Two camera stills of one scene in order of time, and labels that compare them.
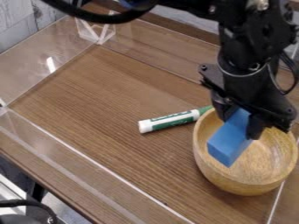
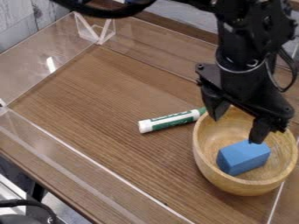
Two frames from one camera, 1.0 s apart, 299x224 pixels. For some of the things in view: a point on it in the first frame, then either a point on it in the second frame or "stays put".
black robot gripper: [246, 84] stays put
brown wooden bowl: [261, 167] stays put
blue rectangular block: [230, 140] → [242, 157]
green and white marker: [150, 124] stays put
